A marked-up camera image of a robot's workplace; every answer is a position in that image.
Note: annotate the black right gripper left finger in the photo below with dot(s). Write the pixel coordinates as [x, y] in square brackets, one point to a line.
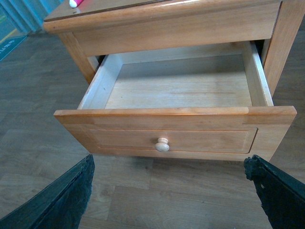
[60, 205]

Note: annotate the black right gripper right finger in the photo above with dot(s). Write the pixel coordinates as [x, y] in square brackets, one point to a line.
[282, 196]

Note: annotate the wooden drawer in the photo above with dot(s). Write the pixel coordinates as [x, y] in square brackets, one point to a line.
[199, 102]

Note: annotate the pink highlighter marker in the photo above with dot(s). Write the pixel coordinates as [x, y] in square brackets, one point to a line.
[75, 3]

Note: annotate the teal floor mat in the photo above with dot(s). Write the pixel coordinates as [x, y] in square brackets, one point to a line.
[10, 42]

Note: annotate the light wooden nightstand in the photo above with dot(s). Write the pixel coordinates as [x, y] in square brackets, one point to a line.
[101, 27]

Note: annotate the light blue pleated curtain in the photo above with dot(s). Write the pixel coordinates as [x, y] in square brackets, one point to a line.
[28, 15]

